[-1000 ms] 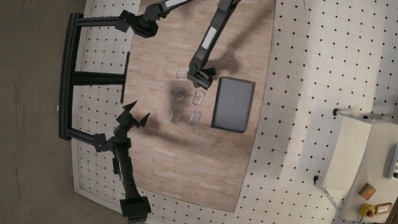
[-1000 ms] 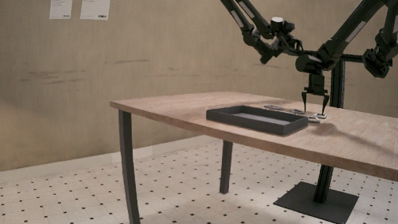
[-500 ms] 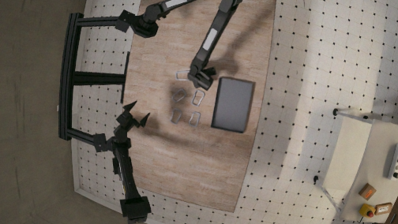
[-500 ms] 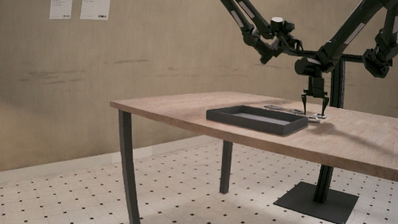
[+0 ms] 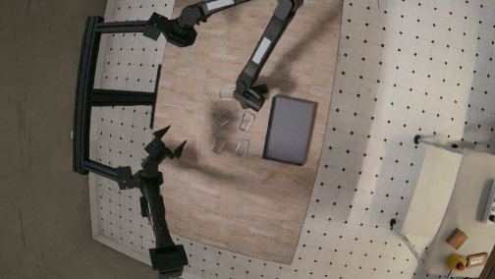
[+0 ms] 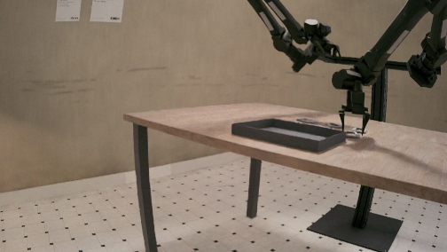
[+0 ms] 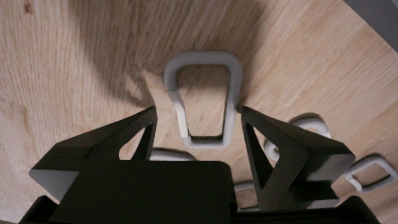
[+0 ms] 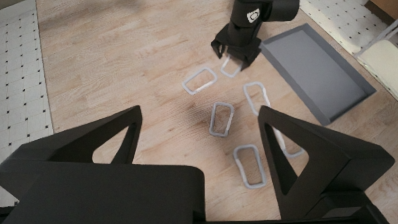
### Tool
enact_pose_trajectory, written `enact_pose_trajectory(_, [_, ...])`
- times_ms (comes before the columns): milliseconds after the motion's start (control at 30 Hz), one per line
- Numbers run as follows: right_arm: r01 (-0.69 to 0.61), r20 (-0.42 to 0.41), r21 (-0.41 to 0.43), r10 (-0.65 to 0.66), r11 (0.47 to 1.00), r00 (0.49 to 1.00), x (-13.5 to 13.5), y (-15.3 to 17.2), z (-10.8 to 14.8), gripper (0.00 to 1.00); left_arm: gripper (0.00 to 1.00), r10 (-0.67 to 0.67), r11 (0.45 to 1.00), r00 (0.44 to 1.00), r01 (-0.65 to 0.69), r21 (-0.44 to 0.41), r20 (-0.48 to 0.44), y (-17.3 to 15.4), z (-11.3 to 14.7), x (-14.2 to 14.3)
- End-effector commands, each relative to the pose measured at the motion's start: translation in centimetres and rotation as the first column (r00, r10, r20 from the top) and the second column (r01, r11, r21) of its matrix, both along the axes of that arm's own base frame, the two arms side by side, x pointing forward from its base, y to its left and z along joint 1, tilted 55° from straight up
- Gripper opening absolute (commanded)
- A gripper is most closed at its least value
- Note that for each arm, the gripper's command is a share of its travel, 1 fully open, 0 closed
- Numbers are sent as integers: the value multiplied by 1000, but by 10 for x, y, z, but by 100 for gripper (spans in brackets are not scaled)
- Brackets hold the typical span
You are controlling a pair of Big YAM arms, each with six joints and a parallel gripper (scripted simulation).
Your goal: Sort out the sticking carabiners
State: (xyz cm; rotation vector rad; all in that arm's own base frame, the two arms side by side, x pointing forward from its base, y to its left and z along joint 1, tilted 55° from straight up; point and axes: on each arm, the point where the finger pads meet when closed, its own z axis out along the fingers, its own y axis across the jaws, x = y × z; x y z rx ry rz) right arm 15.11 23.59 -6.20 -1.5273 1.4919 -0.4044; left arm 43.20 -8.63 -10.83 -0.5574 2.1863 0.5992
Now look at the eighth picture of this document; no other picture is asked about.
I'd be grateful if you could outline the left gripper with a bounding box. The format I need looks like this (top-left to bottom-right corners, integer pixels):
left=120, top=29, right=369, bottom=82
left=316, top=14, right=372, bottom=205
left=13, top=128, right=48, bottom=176
left=211, top=20, right=262, bottom=72

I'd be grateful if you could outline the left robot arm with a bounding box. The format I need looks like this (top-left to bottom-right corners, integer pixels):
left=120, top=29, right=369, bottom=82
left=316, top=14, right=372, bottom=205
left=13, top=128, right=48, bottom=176
left=230, top=0, right=300, bottom=44

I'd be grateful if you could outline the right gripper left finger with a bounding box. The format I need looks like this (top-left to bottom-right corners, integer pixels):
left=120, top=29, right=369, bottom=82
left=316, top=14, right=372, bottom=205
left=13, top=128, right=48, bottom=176
left=7, top=105, right=143, bottom=164

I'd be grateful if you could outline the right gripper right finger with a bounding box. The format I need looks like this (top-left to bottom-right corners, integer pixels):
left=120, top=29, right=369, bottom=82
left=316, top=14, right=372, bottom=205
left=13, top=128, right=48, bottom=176
left=257, top=105, right=395, bottom=219

